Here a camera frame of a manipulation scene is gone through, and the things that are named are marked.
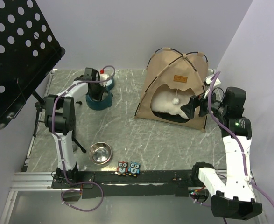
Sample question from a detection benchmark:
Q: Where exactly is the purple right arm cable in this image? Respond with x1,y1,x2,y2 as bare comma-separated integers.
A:
189,71,274,224

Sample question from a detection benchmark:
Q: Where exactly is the tan and black pet tent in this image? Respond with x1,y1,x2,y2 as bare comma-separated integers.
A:
133,47,209,133

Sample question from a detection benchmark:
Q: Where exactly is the black perforated music stand tray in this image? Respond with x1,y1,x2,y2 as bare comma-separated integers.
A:
0,0,65,130

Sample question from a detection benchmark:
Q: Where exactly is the teal pet bowl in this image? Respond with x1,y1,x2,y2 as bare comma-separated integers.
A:
86,78,115,111

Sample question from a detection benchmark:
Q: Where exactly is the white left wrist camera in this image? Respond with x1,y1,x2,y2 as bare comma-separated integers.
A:
100,73,112,87

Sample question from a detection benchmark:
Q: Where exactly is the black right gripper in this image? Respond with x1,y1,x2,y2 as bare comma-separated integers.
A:
180,86,227,120

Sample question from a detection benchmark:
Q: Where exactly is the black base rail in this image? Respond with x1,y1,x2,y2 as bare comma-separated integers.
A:
51,170,203,199

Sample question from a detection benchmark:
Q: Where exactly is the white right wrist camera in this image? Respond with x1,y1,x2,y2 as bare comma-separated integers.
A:
204,74,221,88

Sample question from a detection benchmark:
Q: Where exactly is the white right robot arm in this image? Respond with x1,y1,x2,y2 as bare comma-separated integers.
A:
181,87,262,220

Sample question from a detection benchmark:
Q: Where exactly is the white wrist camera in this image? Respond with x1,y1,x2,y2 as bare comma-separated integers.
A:
100,73,112,87
204,74,221,88

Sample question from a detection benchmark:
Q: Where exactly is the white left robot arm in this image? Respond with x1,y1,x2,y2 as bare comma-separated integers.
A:
44,68,103,188

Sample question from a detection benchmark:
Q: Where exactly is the steel pet bowl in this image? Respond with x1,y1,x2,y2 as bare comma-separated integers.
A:
89,142,112,165

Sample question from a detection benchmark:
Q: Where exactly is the black tripod stand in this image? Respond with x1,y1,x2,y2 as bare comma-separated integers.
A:
32,91,87,153

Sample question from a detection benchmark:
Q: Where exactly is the blue owl tag eight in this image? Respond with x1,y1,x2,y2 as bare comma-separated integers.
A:
128,162,140,177

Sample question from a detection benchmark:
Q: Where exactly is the white pompom toy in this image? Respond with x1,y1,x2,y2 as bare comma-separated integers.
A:
172,89,180,105

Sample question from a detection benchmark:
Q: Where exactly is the red owl tag seven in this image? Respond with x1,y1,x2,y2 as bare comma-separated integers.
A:
117,161,128,176

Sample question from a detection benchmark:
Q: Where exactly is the white fluffy pillow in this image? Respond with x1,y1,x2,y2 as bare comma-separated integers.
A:
151,89,193,119

